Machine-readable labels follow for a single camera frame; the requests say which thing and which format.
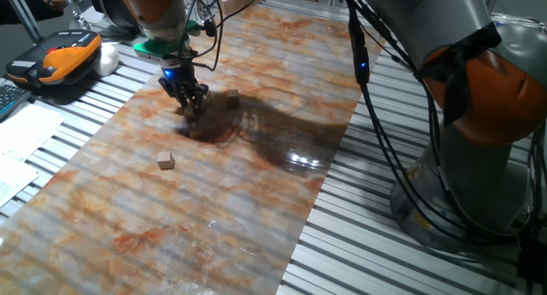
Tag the grey metal base plate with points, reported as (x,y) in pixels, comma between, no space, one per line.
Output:
(107,33)

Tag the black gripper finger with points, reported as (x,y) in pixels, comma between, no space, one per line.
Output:
(201,94)
(181,96)

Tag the black keyboard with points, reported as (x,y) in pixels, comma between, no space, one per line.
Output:
(10,99)

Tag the white paper with print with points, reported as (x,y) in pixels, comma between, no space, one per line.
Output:
(15,179)

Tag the black sleeved forearm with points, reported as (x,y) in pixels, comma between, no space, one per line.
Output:
(21,10)

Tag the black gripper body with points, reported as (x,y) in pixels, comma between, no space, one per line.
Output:
(178,74)

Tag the grey aluminium bar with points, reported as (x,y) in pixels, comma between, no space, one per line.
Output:
(23,15)

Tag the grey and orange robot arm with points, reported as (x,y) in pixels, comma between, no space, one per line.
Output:
(427,13)

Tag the black round drum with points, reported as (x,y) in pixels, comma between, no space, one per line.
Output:
(107,4)

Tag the person hand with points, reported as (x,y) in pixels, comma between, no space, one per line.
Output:
(53,0)

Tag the blank white paper sheet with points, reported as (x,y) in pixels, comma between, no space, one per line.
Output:
(25,130)

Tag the orange marble pattern sheet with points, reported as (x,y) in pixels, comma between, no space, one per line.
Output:
(171,222)

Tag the orange and black teach pendant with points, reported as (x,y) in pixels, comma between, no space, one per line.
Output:
(64,55)

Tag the white rounded object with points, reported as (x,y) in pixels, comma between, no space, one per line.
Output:
(107,59)

